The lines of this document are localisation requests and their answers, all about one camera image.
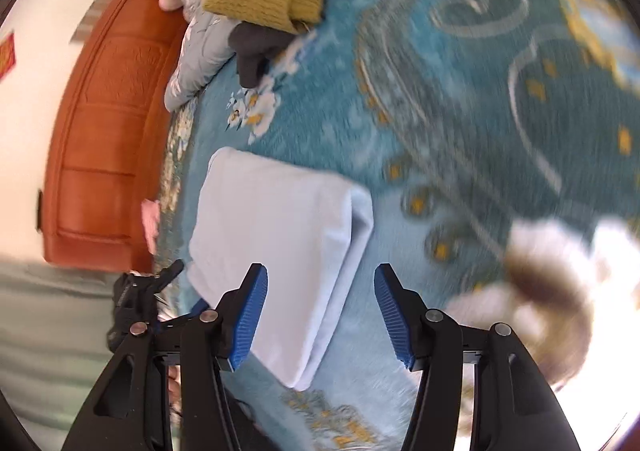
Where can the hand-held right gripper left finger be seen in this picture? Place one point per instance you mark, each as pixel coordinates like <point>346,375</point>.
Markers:
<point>247,316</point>

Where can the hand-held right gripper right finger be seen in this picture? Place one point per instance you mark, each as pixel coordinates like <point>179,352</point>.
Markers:
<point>392,316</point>

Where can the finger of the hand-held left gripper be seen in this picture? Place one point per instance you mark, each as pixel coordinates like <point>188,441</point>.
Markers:
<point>170,273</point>
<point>197,307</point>

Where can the light blue t-shirt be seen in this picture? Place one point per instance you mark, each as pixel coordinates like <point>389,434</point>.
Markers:
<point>280,231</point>

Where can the pink checked cloth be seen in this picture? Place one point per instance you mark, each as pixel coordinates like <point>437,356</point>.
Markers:
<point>151,226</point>

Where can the person's grey-green clothing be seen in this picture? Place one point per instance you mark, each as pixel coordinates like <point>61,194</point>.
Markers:
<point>50,341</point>

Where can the white brown fuzzy cloth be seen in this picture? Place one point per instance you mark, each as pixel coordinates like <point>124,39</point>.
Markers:
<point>540,276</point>

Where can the wooden bed headboard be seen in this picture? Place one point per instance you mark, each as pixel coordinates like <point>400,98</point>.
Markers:
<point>110,131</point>

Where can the teal floral bedsheet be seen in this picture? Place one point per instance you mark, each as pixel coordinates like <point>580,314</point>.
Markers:
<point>450,106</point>

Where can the blue floral quilt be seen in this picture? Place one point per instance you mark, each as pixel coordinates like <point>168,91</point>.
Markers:
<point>200,56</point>

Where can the dark grey garment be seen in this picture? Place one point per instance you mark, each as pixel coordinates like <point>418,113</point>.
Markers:
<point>250,51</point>

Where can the brown wall switch panel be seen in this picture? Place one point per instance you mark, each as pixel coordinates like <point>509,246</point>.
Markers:
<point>100,6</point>

